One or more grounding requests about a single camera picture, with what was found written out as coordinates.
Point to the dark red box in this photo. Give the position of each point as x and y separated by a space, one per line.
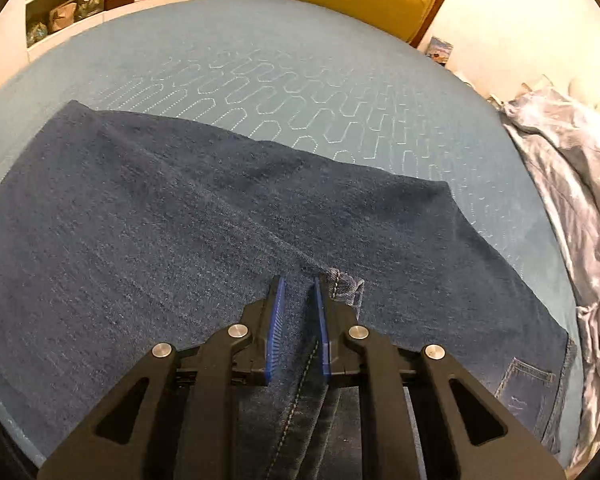
119 0

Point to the white crumpled cloth pile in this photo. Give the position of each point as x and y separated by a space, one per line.
580 190

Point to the brown wooden door frame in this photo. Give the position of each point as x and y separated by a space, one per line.
437 5

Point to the light blue quilted bed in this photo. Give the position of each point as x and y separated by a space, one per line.
280 35

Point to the green patterned bag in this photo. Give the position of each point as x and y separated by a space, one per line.
90 1

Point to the tan bag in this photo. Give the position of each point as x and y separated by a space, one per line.
62 16

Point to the small colourful packet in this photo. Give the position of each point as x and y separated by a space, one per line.
439 51

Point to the dark blue denim pants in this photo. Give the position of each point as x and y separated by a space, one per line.
170 210

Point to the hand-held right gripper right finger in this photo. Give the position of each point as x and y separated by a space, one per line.
322 332

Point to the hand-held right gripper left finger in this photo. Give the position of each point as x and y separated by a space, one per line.
275 332

